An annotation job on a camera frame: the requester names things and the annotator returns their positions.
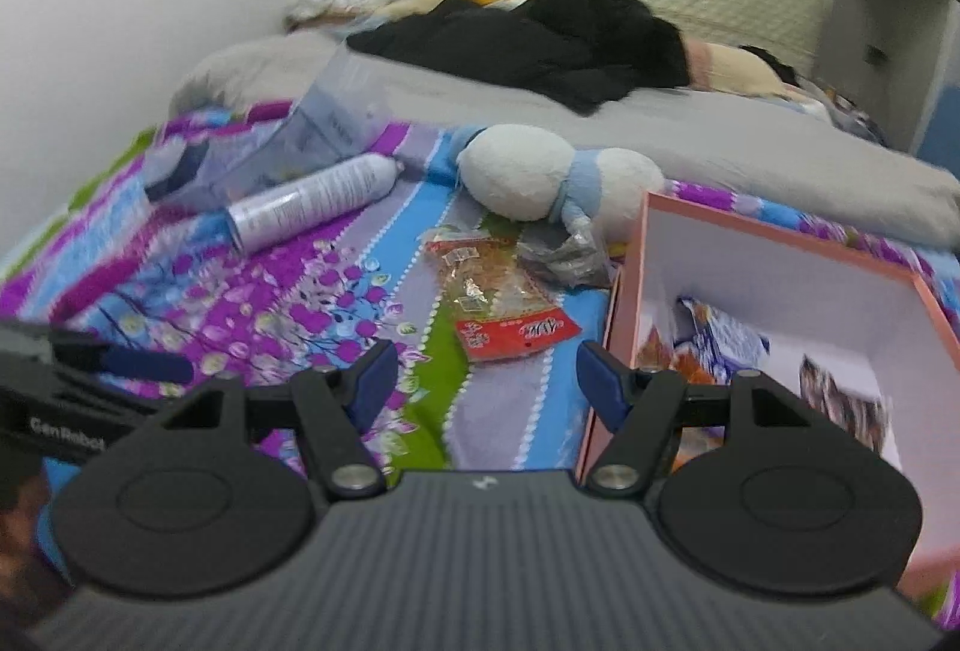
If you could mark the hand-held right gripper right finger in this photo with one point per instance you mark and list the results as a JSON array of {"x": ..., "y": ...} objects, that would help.
[{"x": 600, "y": 381}]

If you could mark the white blue plush toy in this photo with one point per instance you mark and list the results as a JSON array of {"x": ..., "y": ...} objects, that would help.
[{"x": 525, "y": 171}]

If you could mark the clear plastic bag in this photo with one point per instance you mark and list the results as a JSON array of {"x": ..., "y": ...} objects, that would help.
[{"x": 315, "y": 118}]

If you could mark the grey duvet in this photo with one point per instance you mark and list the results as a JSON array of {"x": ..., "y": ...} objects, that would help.
[{"x": 750, "y": 148}]

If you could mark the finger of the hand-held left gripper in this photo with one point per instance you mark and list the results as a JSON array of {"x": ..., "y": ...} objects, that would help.
[{"x": 150, "y": 367}]

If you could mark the white spray can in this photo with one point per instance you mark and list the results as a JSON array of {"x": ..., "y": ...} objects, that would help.
[{"x": 315, "y": 197}]

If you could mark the blue white snack packet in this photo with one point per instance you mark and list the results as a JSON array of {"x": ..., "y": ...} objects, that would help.
[{"x": 712, "y": 336}]

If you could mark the blue board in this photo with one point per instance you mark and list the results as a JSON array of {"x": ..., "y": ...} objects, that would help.
[{"x": 943, "y": 130}]

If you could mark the black jacket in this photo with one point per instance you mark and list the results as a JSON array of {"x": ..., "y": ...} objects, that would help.
[{"x": 540, "y": 43}]

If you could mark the pink cardboard box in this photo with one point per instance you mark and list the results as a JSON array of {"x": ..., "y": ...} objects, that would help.
[{"x": 787, "y": 291}]

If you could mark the dark brown snack packet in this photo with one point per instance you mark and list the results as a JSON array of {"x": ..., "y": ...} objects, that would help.
[{"x": 844, "y": 407}]

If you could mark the dark clothing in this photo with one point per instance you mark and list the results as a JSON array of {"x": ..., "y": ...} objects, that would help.
[{"x": 772, "y": 64}]

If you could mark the clear red snack packet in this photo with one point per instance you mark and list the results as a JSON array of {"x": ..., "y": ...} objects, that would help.
[{"x": 495, "y": 298}]

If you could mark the grey foil packet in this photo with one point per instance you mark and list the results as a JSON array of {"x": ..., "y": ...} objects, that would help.
[{"x": 562, "y": 261}]

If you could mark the grey wardrobe cabinet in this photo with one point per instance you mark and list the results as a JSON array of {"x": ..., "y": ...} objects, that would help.
[{"x": 885, "y": 6}]

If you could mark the floral printed blanket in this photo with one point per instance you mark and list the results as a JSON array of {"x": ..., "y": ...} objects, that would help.
[{"x": 300, "y": 298}]

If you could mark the black cabinet socket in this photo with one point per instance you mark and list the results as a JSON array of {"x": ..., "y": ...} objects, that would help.
[{"x": 874, "y": 55}]

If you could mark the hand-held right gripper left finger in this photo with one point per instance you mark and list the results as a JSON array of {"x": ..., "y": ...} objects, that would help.
[{"x": 375, "y": 377}]

